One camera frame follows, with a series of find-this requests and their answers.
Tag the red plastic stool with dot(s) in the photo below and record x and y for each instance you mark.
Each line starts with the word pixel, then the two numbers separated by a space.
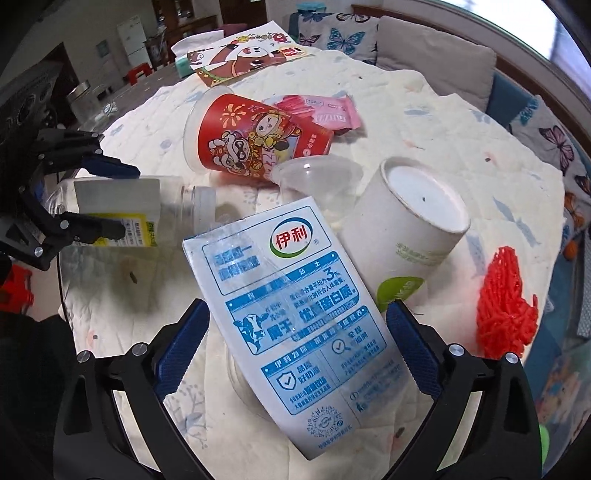
pixel 138 71
pixel 16 286

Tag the pink snack wrapper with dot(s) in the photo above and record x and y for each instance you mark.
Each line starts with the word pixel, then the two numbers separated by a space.
pixel 332 113

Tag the white and blue milk carton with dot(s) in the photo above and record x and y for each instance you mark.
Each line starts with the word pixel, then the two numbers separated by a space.
pixel 286 300

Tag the wooden cabinet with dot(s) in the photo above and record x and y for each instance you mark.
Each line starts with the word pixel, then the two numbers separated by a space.
pixel 184 23

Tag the glass jar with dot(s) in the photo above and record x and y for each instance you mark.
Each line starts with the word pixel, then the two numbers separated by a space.
pixel 85 106

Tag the cream quilted table cloth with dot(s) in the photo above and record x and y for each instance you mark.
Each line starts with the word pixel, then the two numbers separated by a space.
pixel 461 138

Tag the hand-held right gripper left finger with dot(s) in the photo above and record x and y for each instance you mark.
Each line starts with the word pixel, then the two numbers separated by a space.
pixel 180 353

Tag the clear plastic bottle yellow label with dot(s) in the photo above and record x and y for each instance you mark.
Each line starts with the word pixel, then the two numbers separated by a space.
pixel 115 196

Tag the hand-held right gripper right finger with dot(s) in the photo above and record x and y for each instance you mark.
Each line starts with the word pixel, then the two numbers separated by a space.
pixel 411 350

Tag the pink butterfly print cushion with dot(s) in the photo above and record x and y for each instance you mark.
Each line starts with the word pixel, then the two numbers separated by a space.
pixel 554 138

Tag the colourful play mat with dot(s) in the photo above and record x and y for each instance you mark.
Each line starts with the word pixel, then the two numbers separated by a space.
pixel 558 392

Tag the teal plastic basket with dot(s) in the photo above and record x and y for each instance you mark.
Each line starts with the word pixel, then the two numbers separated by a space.
pixel 309 5

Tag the window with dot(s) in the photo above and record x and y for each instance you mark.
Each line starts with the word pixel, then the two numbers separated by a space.
pixel 508 27

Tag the red foam fruit net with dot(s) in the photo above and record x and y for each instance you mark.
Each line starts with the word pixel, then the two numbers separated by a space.
pixel 503 304

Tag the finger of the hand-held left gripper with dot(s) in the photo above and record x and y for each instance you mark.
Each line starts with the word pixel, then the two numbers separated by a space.
pixel 113 167
pixel 99 229

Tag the white refrigerator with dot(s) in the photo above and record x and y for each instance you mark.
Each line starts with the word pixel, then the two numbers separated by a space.
pixel 134 41

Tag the cartoon printed cardboard box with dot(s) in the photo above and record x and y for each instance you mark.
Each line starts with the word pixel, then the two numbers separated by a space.
pixel 249 55

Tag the red cartoon paper cup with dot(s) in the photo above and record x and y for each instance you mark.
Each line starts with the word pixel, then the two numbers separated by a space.
pixel 240 138

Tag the clear plastic dome lid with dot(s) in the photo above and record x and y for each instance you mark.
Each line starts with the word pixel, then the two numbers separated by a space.
pixel 318 177

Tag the blue butterfly print cushion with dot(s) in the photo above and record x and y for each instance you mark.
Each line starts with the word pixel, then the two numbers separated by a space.
pixel 341 37

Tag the beige cushion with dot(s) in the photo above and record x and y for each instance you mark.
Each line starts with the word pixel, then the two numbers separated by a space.
pixel 429 60

